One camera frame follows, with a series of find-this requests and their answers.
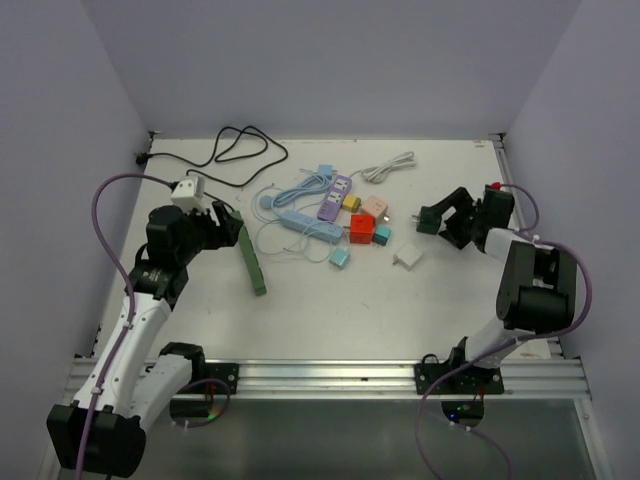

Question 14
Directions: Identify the light blue power strip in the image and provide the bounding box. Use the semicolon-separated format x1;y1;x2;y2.
280;210;344;245

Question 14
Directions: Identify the purple power strip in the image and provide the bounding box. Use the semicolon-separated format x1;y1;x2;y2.
316;175;352;222

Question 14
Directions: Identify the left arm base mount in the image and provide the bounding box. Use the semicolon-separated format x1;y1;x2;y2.
159;342;239;396

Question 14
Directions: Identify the blue plug charger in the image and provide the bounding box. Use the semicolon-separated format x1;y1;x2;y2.
317;164;335;179

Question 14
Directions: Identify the white power strip cord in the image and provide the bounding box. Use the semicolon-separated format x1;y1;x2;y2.
347;151;417;184

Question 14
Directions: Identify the yellow plug adapter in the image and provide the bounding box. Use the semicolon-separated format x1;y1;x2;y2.
341;194;361;213

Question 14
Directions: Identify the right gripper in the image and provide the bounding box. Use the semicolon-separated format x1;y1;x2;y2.
423;187;484;250

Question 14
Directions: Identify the aluminium front rail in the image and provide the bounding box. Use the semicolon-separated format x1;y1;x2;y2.
206;359;590;400

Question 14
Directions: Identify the pink cube socket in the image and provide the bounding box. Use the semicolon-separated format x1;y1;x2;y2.
360;195;390;224

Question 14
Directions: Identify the black power cable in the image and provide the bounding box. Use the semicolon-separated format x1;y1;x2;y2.
134;124;291;206

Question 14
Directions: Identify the light blue coiled cord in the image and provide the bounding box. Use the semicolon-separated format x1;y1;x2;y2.
256;180;331;207

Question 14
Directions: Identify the dark green cube socket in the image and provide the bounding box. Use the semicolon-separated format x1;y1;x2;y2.
412;206;443;235

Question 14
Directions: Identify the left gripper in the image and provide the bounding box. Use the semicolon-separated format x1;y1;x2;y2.
176;201;241;265

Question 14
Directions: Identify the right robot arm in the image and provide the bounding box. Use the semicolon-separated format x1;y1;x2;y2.
416;183;578;393

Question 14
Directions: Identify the teal plug adapter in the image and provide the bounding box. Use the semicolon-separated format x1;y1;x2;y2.
372;224;392;246

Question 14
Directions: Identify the right aluminium side rail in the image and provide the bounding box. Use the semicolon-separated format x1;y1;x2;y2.
467;136;550;368

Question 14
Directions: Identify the green power strip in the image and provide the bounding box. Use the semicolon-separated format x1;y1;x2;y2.
232;210;267;296

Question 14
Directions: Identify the teal single port charger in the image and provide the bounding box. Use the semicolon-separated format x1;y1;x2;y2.
328;247;351;270

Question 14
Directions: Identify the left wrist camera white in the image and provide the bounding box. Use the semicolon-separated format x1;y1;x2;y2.
170;176;207;214

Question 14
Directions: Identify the red cube socket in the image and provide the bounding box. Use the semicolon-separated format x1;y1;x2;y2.
349;214;376;244

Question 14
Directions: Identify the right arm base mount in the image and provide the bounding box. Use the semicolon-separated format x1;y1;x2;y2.
413;347;505;395

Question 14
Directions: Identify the white Honor charger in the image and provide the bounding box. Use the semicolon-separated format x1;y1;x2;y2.
392;243;423;271

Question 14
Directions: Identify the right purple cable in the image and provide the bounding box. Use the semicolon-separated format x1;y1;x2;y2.
414;183;594;480

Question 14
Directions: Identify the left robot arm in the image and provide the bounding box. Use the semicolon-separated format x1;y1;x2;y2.
46;201;243;478

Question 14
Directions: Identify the thin mint cable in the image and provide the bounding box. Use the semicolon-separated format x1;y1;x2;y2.
249;194;346;266

